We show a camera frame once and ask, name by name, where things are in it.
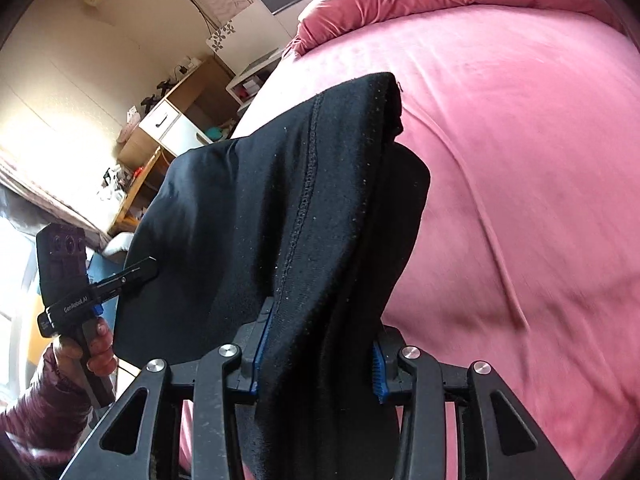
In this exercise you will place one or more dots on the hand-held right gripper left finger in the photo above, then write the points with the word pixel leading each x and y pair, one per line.
pixel 263 350

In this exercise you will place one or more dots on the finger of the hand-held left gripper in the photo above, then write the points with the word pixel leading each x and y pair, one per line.
pixel 137 272

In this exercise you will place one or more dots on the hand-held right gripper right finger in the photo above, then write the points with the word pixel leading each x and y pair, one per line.
pixel 379 375

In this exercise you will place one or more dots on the black pants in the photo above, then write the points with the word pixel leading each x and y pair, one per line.
pixel 300 185

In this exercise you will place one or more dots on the person's left hand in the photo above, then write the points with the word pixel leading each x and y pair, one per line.
pixel 100 352

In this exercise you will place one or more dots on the white drawer front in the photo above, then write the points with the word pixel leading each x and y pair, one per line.
pixel 161 121

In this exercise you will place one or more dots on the teal bowl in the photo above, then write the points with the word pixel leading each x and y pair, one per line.
pixel 216 134

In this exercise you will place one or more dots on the wooden desk with drawers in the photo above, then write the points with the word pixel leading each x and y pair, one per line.
pixel 200 85

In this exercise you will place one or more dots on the white nightstand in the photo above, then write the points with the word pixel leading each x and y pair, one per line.
pixel 250 74

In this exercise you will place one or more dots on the pink bed sheet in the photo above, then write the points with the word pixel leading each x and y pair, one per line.
pixel 505 160

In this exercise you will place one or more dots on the white flower-print panel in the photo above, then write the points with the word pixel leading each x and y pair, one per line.
pixel 250 27

